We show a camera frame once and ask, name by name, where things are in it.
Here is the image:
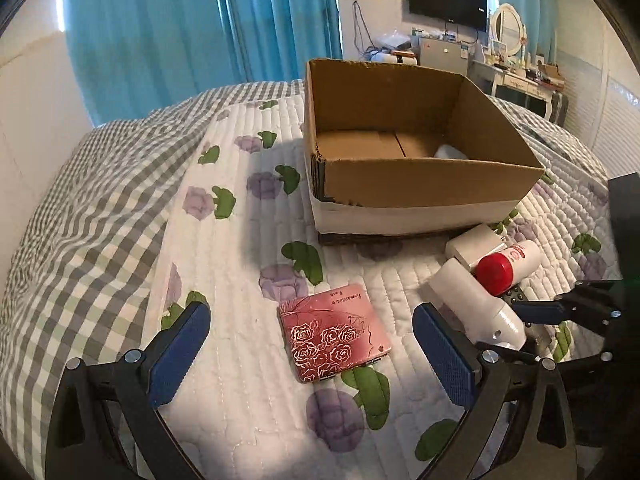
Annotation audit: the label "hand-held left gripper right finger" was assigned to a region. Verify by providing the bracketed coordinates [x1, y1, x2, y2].
[411, 302, 579, 480]

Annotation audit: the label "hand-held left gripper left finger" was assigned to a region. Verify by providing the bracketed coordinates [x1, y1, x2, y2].
[45, 301, 212, 480]

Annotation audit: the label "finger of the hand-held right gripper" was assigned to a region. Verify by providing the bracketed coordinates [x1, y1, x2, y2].
[509, 280, 626, 327]
[474, 341, 617, 376]

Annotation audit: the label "white cylindrical bottle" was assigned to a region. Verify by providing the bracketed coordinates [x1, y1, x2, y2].
[429, 258, 528, 350]

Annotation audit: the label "pink rose-pattern tin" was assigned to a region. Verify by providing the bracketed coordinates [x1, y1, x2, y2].
[277, 282, 393, 385]

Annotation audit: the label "cardboard box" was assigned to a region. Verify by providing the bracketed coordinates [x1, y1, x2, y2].
[302, 58, 546, 247]

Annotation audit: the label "dark remote control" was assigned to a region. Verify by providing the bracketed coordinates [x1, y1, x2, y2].
[500, 287, 553, 361]

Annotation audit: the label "red-capped white bottle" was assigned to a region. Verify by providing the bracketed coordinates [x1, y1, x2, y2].
[474, 240, 543, 297]

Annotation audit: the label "small white box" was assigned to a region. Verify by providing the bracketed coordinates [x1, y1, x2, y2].
[445, 223, 508, 272]

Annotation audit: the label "floral quilted bedspread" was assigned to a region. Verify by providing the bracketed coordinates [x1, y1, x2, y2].
[145, 94, 626, 480]

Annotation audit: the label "grey checked blanket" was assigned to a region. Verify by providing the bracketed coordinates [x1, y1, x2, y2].
[0, 80, 306, 466]

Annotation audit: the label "white vanity table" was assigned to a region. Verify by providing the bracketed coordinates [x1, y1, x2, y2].
[472, 55, 569, 122]

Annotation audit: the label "oval white vanity mirror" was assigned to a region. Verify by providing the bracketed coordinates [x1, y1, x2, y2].
[489, 3, 528, 59]

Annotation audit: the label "grey mini fridge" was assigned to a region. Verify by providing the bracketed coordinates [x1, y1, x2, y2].
[417, 36, 473, 78]

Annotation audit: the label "wall-mounted black television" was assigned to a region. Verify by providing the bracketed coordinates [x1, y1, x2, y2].
[406, 0, 488, 32]

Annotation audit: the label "hanging black cables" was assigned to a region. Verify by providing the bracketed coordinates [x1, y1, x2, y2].
[351, 0, 383, 61]

